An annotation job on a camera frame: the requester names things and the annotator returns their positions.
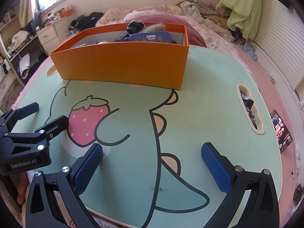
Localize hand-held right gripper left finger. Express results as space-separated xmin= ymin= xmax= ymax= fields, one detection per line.
xmin=25 ymin=143 xmax=104 ymax=228

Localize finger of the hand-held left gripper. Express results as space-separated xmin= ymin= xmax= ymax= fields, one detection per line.
xmin=0 ymin=102 xmax=40 ymax=132
xmin=4 ymin=115 xmax=69 ymax=149

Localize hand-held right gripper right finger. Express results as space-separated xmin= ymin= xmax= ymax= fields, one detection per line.
xmin=201 ymin=142 xmax=279 ymax=228

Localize orange cardboard box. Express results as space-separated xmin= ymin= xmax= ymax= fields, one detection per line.
xmin=50 ymin=23 xmax=190 ymax=91

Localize black and white item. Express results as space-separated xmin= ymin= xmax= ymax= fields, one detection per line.
xmin=127 ymin=21 xmax=145 ymax=35

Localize blue metal tin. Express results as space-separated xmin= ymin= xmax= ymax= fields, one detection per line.
xmin=129 ymin=32 xmax=172 ymax=44

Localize brown furry block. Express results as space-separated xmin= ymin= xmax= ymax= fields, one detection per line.
xmin=140 ymin=23 xmax=167 ymax=32

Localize green cartoon-print desktop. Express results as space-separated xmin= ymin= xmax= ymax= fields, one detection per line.
xmin=14 ymin=44 xmax=282 ymax=228

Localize person's left hand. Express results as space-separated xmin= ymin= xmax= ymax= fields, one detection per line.
xmin=16 ymin=173 xmax=32 ymax=206

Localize white cloth item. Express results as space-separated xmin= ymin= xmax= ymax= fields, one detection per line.
xmin=18 ymin=53 xmax=31 ymax=80

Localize cream garment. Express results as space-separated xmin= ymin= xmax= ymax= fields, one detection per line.
xmin=11 ymin=32 xmax=30 ymax=53

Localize crumpled foil wrappers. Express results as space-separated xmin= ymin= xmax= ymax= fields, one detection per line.
xmin=240 ymin=90 xmax=259 ymax=129

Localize smartphone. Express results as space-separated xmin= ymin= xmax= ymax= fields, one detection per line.
xmin=270 ymin=110 xmax=293 ymax=153

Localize white drawer cabinet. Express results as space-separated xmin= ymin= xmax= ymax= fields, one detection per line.
xmin=38 ymin=25 xmax=60 ymax=53

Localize dark floral item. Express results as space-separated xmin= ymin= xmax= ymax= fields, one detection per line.
xmin=293 ymin=185 xmax=303 ymax=206

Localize beige curtain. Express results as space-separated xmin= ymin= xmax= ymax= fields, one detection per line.
xmin=19 ymin=0 xmax=36 ymax=25

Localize orange tray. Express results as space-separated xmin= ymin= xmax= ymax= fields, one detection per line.
xmin=59 ymin=8 xmax=75 ymax=18

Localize black clothes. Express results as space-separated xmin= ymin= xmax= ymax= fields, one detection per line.
xmin=68 ymin=12 xmax=105 ymax=32

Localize pink floral duvet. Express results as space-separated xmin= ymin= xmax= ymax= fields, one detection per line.
xmin=95 ymin=5 xmax=238 ymax=53

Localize light blue cloth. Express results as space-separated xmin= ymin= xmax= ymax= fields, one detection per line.
xmin=237 ymin=42 xmax=258 ymax=60

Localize white slatted panel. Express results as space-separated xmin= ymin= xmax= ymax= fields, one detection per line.
xmin=252 ymin=0 xmax=304 ymax=93

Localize pile of beige clothes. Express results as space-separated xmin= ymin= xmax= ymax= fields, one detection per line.
xmin=176 ymin=0 xmax=235 ymax=43

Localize light green hanging garment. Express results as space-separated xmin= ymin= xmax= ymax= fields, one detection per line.
xmin=217 ymin=0 xmax=262 ymax=41

